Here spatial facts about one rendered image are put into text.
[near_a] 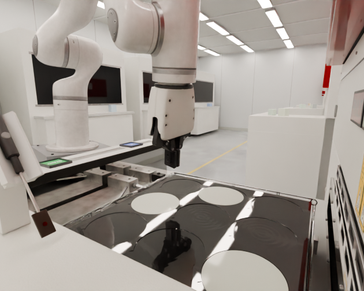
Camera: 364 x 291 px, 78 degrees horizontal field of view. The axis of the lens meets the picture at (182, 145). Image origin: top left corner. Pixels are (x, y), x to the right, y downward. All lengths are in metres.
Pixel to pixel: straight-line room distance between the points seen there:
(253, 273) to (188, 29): 0.37
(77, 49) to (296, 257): 0.88
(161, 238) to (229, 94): 8.46
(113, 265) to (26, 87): 3.50
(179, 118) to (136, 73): 4.65
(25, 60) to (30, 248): 3.48
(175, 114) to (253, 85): 8.11
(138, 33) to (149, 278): 0.32
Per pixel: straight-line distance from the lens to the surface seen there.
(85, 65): 0.97
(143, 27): 0.39
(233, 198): 0.52
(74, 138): 0.94
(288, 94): 8.30
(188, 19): 0.42
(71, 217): 0.52
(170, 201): 0.49
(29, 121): 3.68
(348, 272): 0.31
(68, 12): 0.88
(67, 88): 0.93
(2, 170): 0.28
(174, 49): 0.41
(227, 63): 8.88
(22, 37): 3.76
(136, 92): 5.07
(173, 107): 0.42
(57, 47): 0.92
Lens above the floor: 1.11
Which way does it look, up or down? 11 degrees down
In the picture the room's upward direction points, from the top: straight up
